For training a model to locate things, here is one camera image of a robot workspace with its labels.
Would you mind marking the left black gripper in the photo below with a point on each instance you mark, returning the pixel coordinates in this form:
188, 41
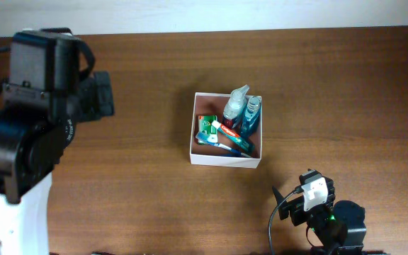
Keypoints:
102, 95

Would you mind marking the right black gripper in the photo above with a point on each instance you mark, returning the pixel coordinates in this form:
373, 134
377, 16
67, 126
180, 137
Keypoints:
297, 210

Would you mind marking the blue disposable razor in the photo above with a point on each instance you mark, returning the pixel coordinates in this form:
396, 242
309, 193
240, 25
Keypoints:
231, 155

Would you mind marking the green red toothpaste tube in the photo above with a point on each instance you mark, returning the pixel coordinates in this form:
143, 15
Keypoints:
233, 136

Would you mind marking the teal mouthwash bottle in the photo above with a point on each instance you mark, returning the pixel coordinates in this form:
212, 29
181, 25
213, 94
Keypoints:
251, 116

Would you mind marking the blue white toothbrush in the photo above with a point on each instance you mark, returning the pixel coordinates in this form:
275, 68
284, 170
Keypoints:
201, 136

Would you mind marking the clear foaming soap pump bottle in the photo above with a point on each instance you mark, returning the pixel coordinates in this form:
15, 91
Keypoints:
235, 106

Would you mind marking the green white soap box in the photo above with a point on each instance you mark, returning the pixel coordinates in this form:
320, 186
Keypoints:
205, 126

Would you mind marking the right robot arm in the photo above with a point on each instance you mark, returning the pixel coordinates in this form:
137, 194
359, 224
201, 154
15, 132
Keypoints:
339, 226

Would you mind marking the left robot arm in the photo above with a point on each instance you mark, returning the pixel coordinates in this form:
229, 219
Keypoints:
51, 88

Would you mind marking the white open cardboard box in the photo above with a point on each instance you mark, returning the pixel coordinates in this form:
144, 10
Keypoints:
202, 154

